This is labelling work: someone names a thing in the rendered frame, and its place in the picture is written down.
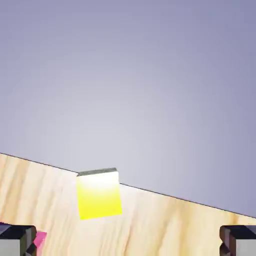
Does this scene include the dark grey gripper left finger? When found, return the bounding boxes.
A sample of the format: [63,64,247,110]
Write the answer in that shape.
[0,224,38,256]

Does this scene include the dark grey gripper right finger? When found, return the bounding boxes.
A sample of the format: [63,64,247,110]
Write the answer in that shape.
[219,224,256,256]

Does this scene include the small pink cube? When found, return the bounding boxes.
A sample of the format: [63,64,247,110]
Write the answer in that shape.
[0,221,48,256]

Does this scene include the small yellow cube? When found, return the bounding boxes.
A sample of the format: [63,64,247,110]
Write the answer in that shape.
[75,167,123,221]

